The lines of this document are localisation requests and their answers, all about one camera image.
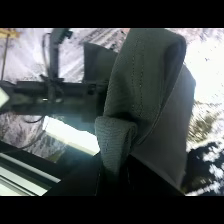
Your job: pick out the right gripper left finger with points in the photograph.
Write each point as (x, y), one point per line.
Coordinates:
(86, 181)

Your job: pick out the grey garment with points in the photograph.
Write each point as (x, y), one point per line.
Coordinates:
(150, 110)

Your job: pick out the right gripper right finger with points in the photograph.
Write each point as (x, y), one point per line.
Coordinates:
(146, 180)

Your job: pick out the silver frame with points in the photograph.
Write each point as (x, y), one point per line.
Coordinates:
(20, 185)

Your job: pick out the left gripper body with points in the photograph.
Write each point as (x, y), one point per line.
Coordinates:
(80, 100)

